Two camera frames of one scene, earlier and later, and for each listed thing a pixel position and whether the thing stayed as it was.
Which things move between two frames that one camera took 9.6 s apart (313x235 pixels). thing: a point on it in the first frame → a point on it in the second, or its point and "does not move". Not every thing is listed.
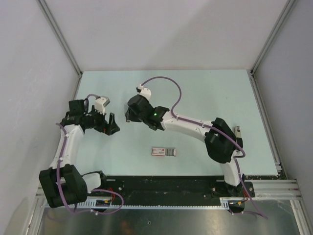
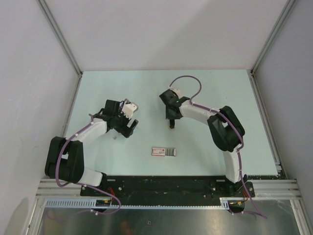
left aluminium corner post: x=58 y=30 does not move
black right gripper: x=130 y=117 → x=168 y=116
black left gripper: x=110 y=128 → x=125 y=130
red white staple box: x=163 y=152 does not move
